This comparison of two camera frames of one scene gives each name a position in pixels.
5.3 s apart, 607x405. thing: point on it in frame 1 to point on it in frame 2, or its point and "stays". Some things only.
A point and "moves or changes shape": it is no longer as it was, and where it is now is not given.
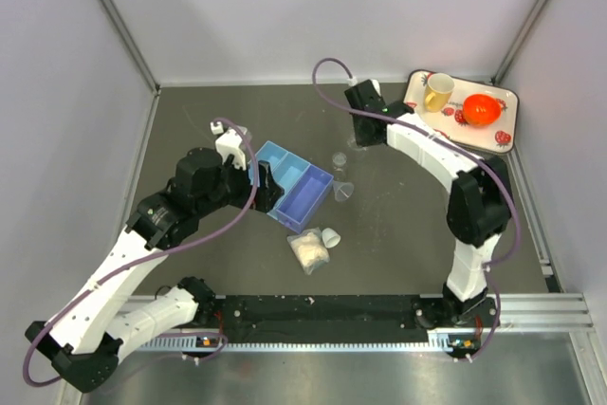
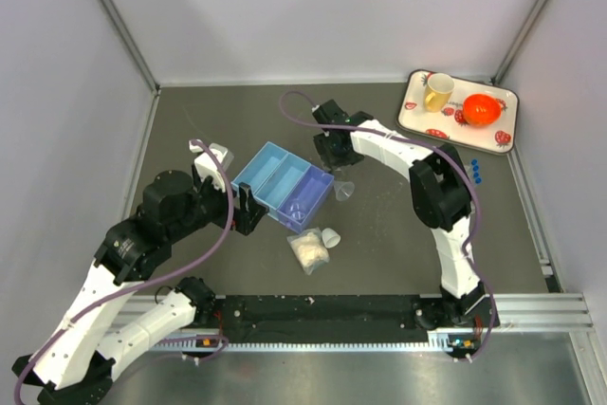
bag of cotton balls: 308,248 stays
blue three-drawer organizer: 305,188 stays
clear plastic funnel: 342,191 stays
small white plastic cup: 330,238 stays
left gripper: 268,191 to 246,217
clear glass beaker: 353,144 moves or changes shape
